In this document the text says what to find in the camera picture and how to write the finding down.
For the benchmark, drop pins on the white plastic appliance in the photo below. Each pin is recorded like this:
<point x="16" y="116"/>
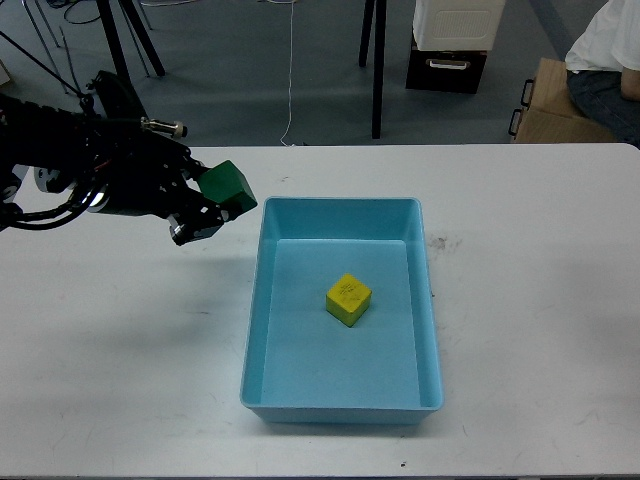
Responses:
<point x="456" y="25"/>

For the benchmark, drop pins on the cardboard box with handles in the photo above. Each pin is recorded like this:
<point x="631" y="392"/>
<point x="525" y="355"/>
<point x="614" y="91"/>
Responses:
<point x="547" y="115"/>

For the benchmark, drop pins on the light blue plastic bin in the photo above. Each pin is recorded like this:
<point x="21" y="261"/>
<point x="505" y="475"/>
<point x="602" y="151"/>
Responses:
<point x="342" y="325"/>

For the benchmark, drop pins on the seated person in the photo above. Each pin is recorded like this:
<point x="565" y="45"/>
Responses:
<point x="603" y="70"/>

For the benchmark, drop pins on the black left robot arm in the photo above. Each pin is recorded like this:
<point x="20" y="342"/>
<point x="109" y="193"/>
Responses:
<point x="71" y="151"/>

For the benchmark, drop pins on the green block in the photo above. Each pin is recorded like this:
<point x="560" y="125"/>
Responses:
<point x="228" y="188"/>

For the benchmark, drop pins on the yellow block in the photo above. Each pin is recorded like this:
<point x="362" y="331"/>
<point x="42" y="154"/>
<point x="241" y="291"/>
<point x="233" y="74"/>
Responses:
<point x="348" y="299"/>

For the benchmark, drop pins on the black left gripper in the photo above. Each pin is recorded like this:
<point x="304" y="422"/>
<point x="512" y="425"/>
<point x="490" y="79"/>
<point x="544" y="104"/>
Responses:
<point x="149" y="177"/>

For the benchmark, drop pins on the dark brown wooden box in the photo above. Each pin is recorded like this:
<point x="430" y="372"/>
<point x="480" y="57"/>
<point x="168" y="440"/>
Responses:
<point x="451" y="71"/>

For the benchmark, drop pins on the black tripod legs centre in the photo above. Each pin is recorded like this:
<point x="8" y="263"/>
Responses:
<point x="373" y="34"/>

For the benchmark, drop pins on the grey chair legs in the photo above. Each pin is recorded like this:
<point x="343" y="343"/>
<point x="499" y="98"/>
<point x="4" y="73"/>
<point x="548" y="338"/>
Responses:
<point x="136" y="23"/>

